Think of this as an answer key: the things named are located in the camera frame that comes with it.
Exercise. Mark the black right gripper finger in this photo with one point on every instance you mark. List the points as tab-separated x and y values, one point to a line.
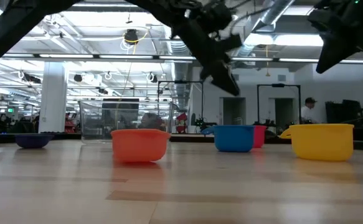
335	49

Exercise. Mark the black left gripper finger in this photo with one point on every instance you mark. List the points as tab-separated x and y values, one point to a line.
223	79
205	73

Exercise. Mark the light blue measuring cup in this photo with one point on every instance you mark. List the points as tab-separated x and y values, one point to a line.
234	138

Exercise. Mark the pink measuring cup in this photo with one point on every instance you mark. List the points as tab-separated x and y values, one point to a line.
260	137

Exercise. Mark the yellow measuring cup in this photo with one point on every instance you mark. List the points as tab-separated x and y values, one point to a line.
321	143

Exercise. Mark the orange measuring cup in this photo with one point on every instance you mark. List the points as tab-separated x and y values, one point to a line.
137	146

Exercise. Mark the clear plastic basket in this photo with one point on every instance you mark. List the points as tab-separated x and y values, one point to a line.
97	124

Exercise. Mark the indigo measuring cup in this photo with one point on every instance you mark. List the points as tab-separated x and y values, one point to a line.
33	141

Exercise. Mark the black background robot arm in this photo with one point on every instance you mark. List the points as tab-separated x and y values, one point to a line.
201	123

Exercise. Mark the black equipment rack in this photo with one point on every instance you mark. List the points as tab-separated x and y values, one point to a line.
343	113

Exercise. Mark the person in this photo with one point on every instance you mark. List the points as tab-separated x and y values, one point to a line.
307	113

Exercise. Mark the white building column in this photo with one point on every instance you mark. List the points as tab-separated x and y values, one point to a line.
53	99

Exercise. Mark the black metal rig frame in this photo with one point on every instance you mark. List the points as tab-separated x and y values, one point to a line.
277	85
181	81

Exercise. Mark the black aluminium table frame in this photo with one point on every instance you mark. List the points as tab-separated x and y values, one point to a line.
187	138

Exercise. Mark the black ceiling camera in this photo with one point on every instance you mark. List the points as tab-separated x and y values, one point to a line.
131	35

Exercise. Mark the silver ventilation duct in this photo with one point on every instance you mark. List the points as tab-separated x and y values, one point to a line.
274	12

